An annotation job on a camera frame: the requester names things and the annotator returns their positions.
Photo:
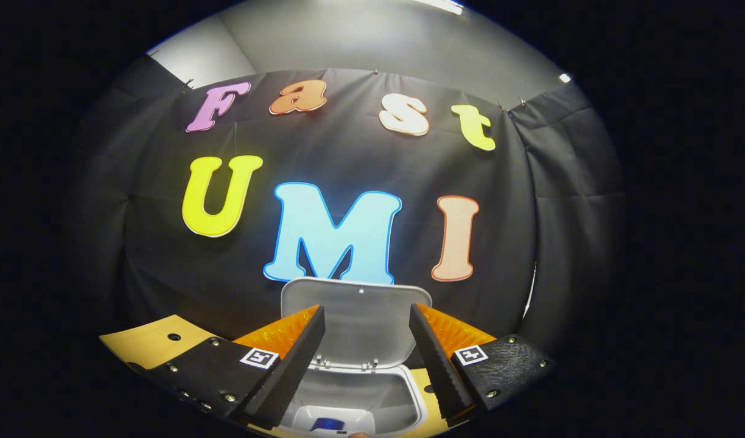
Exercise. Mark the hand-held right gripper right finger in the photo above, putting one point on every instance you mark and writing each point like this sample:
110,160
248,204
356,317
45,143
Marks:
436,359

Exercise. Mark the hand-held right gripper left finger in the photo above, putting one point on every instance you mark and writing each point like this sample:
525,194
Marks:
290,371

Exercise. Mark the blue pop can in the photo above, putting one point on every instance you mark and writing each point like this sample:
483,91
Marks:
328,424

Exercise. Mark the white desktop garbage bin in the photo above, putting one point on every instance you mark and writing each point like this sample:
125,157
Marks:
363,328

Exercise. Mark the wooden desktop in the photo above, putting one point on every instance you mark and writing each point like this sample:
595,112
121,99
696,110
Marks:
147,340

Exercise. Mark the black backdrop cloth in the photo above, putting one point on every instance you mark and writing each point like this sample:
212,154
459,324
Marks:
348,140

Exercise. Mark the long ceiling light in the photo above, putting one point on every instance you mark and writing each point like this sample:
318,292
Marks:
439,5

